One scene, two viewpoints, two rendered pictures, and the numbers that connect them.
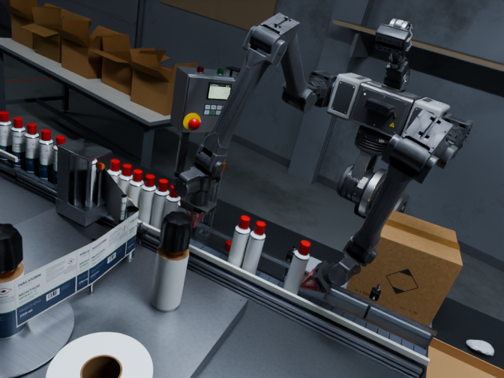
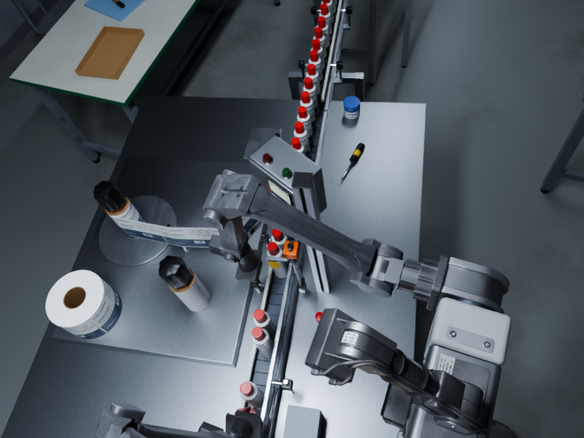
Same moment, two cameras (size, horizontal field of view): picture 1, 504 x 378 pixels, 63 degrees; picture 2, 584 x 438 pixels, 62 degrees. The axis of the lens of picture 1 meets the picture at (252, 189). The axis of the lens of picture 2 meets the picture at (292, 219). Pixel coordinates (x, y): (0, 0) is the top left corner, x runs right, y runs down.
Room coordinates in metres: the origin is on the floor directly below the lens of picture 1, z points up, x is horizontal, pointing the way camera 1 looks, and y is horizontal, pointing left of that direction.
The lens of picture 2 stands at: (1.37, -0.52, 2.44)
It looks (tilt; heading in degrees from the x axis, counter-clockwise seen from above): 59 degrees down; 94
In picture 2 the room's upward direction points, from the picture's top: 15 degrees counter-clockwise
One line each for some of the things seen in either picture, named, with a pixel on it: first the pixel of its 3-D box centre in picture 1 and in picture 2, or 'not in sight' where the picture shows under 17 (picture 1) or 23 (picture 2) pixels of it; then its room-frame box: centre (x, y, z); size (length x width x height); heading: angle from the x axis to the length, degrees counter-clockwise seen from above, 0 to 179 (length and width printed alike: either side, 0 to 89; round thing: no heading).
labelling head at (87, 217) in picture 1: (85, 181); not in sight; (1.27, 0.58, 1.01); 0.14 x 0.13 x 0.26; 71
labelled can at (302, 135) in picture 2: not in sight; (301, 142); (1.40, 0.69, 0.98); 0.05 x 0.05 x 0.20
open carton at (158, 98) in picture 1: (162, 80); not in sight; (3.01, 0.83, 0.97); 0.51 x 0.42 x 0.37; 155
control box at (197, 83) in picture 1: (202, 100); (288, 183); (1.33, 0.23, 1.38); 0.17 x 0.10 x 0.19; 126
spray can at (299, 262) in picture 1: (297, 268); (253, 394); (1.10, -0.20, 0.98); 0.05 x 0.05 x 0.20
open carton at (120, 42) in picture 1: (131, 65); not in sight; (3.24, 1.15, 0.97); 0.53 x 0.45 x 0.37; 151
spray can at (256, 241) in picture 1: (253, 249); (263, 341); (1.15, -0.05, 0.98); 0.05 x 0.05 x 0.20
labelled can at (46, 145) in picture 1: (46, 154); (308, 112); (1.45, 0.83, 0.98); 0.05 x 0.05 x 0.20
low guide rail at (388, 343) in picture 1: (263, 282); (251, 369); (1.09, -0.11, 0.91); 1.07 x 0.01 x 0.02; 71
